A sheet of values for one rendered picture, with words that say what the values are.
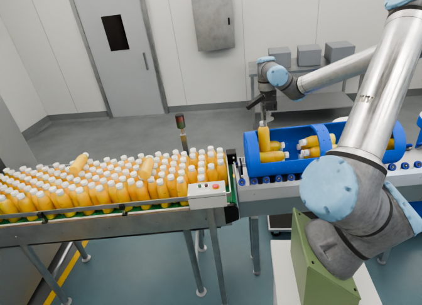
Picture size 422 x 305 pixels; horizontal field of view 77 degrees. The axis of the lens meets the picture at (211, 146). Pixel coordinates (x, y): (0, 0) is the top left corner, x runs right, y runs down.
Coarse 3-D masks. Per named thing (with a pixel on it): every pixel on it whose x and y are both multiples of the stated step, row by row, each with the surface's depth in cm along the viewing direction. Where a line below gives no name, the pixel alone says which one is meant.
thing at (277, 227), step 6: (270, 216) 242; (276, 216) 241; (282, 216) 241; (288, 216) 240; (306, 216) 237; (312, 216) 236; (270, 222) 236; (276, 222) 235; (282, 222) 234; (288, 222) 234; (270, 228) 230; (276, 228) 230; (282, 228) 229; (288, 228) 228; (276, 234) 239
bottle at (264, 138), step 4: (260, 128) 152; (264, 128) 151; (268, 128) 153; (260, 132) 153; (264, 132) 152; (268, 132) 152; (260, 136) 154; (264, 136) 153; (268, 136) 154; (260, 140) 155; (264, 140) 154; (268, 140) 155; (260, 144) 157; (264, 144) 155; (268, 144) 156; (260, 148) 159; (264, 148) 157; (268, 148) 157
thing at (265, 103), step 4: (260, 92) 142; (264, 92) 139; (268, 92) 139; (272, 92) 141; (264, 96) 145; (268, 96) 142; (272, 96) 142; (264, 100) 143; (268, 100) 144; (272, 100) 143; (276, 100) 142; (260, 104) 149; (264, 104) 142; (268, 104) 142; (272, 104) 142; (276, 104) 142; (268, 108) 145; (272, 108) 145; (276, 108) 144
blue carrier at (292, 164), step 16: (288, 128) 160; (304, 128) 166; (320, 128) 153; (336, 128) 169; (400, 128) 147; (256, 144) 150; (288, 144) 175; (320, 144) 147; (400, 144) 145; (256, 160) 149; (288, 160) 174; (304, 160) 149; (384, 160) 151; (256, 176) 159
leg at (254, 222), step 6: (252, 222) 181; (258, 222) 181; (252, 228) 184; (258, 228) 184; (252, 234) 187; (258, 234) 187; (252, 240) 190; (258, 240) 190; (252, 246) 194; (258, 246) 193; (252, 252) 201; (258, 252) 197; (258, 258) 200; (258, 264) 204; (258, 270) 208
